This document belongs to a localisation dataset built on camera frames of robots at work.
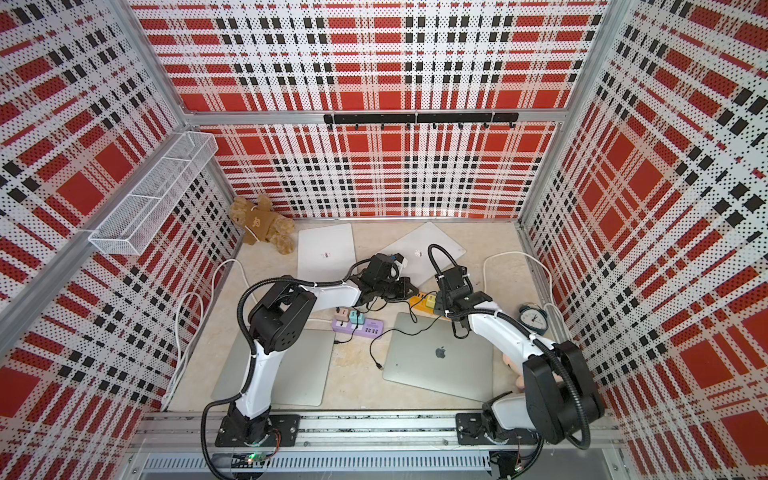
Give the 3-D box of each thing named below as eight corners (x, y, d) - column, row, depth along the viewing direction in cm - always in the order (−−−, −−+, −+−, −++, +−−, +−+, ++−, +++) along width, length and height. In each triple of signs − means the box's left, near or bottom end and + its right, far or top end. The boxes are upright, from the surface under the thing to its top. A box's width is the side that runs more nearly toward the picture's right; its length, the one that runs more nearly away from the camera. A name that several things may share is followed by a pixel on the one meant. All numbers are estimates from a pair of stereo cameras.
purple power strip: (332, 338, 91) (330, 334, 89) (334, 322, 94) (332, 318, 92) (383, 338, 91) (382, 334, 88) (384, 322, 94) (383, 318, 92)
